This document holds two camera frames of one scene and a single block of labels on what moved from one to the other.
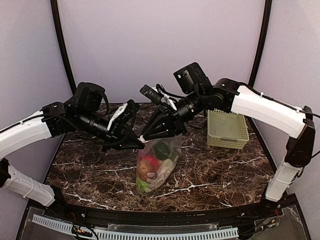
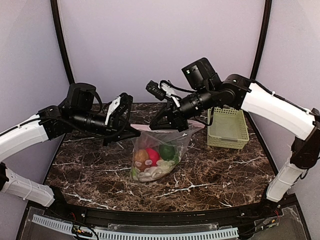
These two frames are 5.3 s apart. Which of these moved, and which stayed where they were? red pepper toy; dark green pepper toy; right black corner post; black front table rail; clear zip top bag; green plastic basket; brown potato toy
Moved: clear zip top bag; dark green pepper toy; brown potato toy; red pepper toy
Stayed: right black corner post; green plastic basket; black front table rail
